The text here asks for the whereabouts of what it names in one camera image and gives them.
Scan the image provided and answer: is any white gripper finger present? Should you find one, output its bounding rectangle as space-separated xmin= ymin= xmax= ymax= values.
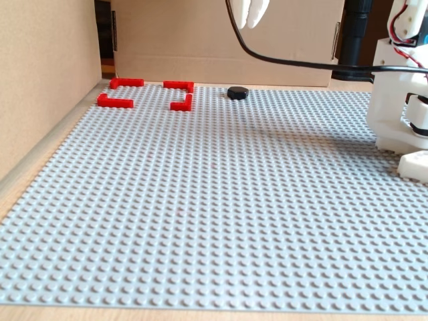
xmin=230 ymin=0 xmax=251 ymax=30
xmin=247 ymin=0 xmax=271 ymax=29

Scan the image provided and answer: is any black hexagonal Lego piece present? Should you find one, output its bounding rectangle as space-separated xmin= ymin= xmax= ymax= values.
xmin=227 ymin=85 xmax=249 ymax=100

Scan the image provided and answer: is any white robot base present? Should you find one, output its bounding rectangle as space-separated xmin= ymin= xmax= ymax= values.
xmin=365 ymin=37 xmax=428 ymax=184

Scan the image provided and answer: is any brown cardboard box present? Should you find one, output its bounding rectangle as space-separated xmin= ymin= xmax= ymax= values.
xmin=111 ymin=0 xmax=346 ymax=88

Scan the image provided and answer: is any red L-shaped Lego beam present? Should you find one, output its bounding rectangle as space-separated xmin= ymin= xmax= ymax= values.
xmin=96 ymin=93 xmax=135 ymax=109
xmin=169 ymin=93 xmax=193 ymax=112
xmin=163 ymin=80 xmax=195 ymax=94
xmin=110 ymin=77 xmax=145 ymax=90

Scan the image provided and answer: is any grey Lego baseplate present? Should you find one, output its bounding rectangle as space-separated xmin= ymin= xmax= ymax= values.
xmin=0 ymin=82 xmax=428 ymax=315

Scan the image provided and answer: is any black stand pole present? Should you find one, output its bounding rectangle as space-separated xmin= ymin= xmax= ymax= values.
xmin=330 ymin=0 xmax=375 ymax=82

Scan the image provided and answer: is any tan cardboard side panel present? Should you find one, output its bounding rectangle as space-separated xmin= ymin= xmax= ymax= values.
xmin=0 ymin=0 xmax=103 ymax=183

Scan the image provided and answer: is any thick black cable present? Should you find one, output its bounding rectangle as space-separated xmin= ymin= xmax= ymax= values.
xmin=225 ymin=0 xmax=428 ymax=75

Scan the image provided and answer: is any red white black servo wire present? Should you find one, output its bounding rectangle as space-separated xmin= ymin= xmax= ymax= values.
xmin=389 ymin=0 xmax=428 ymax=81

